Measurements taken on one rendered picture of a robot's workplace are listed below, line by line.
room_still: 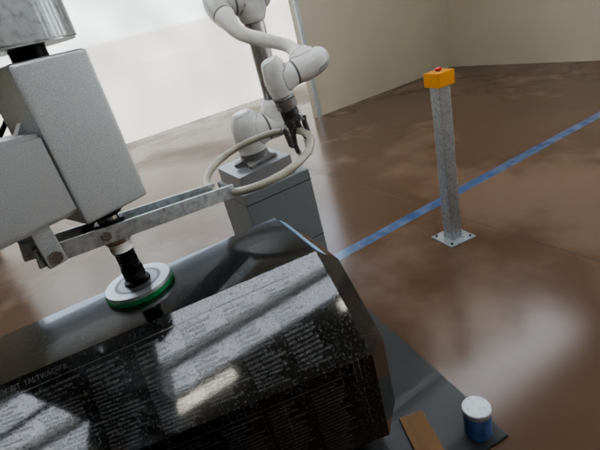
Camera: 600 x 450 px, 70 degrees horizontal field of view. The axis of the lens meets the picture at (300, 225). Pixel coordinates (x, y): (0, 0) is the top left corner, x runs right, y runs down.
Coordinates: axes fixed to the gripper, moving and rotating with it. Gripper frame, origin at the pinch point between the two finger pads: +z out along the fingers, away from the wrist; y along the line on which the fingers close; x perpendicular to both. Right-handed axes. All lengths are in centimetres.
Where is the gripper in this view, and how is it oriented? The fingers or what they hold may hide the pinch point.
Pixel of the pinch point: (304, 149)
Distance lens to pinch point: 193.6
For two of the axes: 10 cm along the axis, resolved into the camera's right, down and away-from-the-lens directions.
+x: 6.1, 2.6, -7.5
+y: -7.2, 5.8, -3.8
